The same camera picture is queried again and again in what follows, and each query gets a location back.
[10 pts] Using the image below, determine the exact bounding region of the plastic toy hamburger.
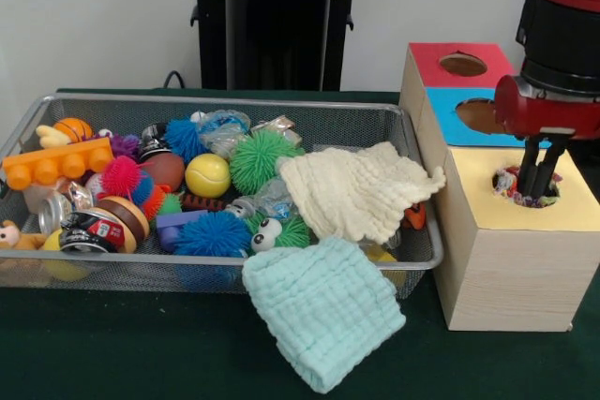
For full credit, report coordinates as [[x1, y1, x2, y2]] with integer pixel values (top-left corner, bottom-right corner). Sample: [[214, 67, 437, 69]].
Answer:
[[96, 195, 151, 251]]

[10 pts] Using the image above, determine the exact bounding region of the yellow tennis ball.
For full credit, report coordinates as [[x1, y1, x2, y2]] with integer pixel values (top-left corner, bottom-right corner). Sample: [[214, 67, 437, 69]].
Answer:
[[184, 153, 232, 199]]

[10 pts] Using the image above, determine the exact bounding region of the crushed black red can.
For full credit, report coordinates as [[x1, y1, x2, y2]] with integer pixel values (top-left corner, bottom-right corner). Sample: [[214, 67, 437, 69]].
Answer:
[[58, 210, 132, 255]]

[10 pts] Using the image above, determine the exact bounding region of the dark green table cloth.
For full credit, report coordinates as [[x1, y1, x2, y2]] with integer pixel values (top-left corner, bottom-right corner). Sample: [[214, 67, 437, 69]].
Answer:
[[569, 137, 600, 181], [0, 87, 600, 400]]

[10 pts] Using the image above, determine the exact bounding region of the mint green waffle cloth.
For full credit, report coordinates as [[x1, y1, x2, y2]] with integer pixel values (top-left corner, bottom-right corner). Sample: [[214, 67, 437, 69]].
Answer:
[[241, 235, 407, 394]]

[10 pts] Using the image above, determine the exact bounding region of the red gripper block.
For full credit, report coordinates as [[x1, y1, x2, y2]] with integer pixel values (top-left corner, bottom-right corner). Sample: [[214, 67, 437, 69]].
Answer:
[[494, 75, 600, 198]]

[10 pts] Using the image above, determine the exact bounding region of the orange plastic toy block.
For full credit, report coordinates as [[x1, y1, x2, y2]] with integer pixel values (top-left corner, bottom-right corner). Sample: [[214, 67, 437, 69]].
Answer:
[[2, 137, 115, 191]]

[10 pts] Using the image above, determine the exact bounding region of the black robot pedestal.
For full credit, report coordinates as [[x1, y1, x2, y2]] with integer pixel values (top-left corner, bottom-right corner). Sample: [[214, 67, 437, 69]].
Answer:
[[180, 0, 379, 91]]

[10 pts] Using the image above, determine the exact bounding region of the cream waffle cloth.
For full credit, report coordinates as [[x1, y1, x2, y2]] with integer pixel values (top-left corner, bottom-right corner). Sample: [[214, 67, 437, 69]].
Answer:
[[279, 140, 447, 244]]

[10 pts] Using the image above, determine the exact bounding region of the blue spiky ball with eyes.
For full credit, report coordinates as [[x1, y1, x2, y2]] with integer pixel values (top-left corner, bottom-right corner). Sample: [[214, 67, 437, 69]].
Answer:
[[163, 118, 210, 165]]

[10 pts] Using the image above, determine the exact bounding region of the blue spiky rubber ball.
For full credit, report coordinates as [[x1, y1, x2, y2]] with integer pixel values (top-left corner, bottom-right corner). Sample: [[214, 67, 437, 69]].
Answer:
[[172, 211, 253, 259]]

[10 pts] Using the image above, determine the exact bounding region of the wooden box with three holes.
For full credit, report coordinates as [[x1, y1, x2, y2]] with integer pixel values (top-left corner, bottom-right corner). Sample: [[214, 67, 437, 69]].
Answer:
[[398, 42, 600, 333]]

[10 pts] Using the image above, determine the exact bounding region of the small brown football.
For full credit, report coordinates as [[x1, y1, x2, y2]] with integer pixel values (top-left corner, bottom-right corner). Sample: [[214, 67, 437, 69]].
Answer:
[[140, 151, 188, 194]]

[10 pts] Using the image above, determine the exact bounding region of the green spiky ball with eyes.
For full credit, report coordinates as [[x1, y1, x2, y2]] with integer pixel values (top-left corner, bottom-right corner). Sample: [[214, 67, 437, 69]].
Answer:
[[246, 210, 311, 254]]

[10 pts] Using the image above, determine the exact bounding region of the multicolour polka dot cloth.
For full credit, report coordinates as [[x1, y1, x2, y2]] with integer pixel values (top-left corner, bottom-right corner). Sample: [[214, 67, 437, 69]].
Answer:
[[492, 166, 563, 208]]

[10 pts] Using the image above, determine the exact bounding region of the black looped cable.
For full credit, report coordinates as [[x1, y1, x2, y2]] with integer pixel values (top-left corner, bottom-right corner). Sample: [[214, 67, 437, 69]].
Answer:
[[162, 70, 189, 90]]

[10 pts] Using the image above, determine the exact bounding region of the shallow clear mesh bin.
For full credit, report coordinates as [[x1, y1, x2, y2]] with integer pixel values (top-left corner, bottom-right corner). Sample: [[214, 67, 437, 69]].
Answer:
[[0, 94, 444, 301]]

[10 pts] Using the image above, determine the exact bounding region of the green spiky rubber ball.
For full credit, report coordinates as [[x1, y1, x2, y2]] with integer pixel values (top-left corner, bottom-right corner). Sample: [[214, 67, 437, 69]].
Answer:
[[229, 129, 306, 196]]

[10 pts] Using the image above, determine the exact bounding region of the pink spiky rubber ball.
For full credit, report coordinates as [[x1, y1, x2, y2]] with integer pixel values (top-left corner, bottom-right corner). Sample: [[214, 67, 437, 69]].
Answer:
[[100, 155, 144, 198]]

